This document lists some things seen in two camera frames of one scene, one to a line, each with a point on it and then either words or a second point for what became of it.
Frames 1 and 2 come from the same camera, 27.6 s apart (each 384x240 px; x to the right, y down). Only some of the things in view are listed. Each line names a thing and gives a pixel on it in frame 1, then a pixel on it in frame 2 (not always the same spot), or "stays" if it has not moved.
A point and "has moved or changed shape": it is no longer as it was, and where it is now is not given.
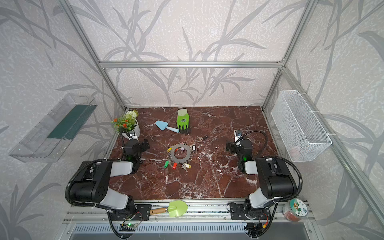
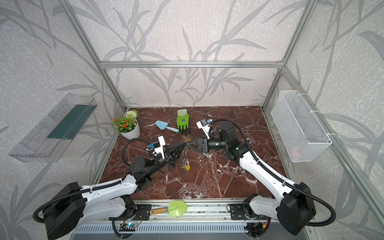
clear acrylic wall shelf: [48, 140] stays
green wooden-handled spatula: [175, 209] stays
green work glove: [183, 121] stays
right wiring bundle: [256, 229] stays
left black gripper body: [133, 144] to [167, 155]
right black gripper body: [236, 146] to [204, 144]
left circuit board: [128, 227] stays
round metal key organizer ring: [180, 160] has moved or changed shape
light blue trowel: [163, 125] stays
